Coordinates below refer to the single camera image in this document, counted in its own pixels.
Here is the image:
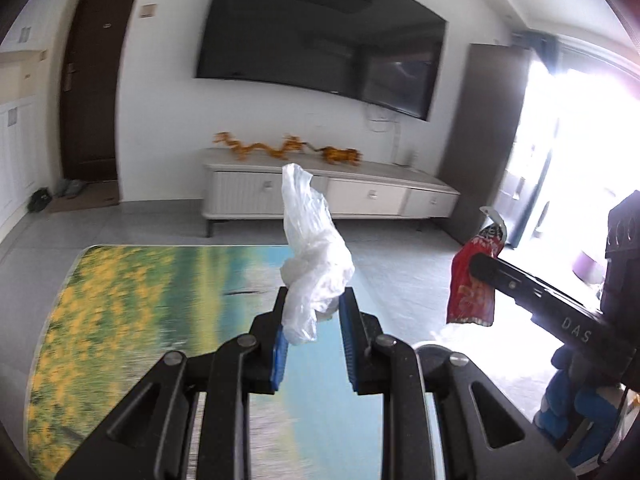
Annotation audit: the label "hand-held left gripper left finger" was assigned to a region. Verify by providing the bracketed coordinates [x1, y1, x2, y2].
[55, 287, 291, 480]

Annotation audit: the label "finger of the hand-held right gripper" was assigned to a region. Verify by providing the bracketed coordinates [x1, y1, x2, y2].
[470, 252, 551, 311]

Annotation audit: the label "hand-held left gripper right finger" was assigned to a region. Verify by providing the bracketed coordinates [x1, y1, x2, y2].
[339, 287, 576, 480]

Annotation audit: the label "red snack wrapper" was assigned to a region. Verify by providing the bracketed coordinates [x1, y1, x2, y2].
[446, 207, 507, 327]

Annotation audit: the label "white plastic bag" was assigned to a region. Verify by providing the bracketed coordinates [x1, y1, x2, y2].
[280, 162, 356, 346]

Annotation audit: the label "person's right hand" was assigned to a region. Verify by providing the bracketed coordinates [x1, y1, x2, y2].
[532, 347, 640, 476]

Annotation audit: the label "purple stool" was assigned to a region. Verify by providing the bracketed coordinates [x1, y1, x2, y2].
[572, 250, 603, 283]

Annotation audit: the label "landscape print floor mat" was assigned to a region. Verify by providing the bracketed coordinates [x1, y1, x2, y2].
[25, 244, 451, 480]

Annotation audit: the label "white television cabinet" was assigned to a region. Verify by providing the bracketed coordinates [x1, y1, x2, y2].
[201, 147, 461, 238]

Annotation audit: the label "golden tiger figurine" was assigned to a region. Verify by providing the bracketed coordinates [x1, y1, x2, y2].
[320, 146, 363, 167]

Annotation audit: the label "golden dragon figurine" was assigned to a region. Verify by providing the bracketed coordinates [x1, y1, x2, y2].
[214, 131, 321, 161]

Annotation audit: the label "brown door mat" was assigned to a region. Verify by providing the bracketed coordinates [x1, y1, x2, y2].
[47, 180, 121, 213]

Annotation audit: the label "black shoes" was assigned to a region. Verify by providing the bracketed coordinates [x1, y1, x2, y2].
[27, 187, 52, 212]

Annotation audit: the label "dark brown door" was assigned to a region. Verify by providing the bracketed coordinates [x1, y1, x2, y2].
[59, 0, 146, 183]

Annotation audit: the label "white wall cable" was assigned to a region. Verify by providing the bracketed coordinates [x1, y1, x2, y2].
[362, 102, 401, 166]

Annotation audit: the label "black wall television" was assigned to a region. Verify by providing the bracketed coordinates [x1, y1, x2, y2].
[195, 0, 447, 122]

